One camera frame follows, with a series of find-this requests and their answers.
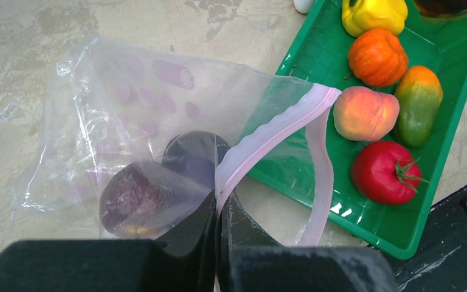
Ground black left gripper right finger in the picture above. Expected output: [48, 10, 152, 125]
[216, 193, 398, 291]

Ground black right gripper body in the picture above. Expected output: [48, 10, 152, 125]
[413, 0, 467, 21]

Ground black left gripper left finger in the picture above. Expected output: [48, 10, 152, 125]
[0, 193, 216, 291]

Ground yellow toy bell pepper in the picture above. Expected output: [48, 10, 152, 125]
[341, 0, 408, 37]

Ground dark red toy apple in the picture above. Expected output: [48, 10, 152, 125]
[99, 160, 212, 239]

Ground green toy mango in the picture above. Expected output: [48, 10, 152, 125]
[392, 65, 443, 148]

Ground purple toy eggplant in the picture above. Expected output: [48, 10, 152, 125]
[162, 131, 230, 189]

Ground toy peach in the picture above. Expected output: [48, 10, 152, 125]
[333, 86, 400, 142]

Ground clear zip top bag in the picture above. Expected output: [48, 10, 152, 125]
[13, 35, 342, 248]

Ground red toy tomato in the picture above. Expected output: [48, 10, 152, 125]
[350, 141, 428, 205]

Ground green plastic tray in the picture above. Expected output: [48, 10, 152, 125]
[246, 0, 467, 260]

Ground white PVC pipe frame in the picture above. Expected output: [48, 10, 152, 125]
[292, 0, 315, 14]

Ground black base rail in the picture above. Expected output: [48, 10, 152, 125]
[385, 185, 467, 291]

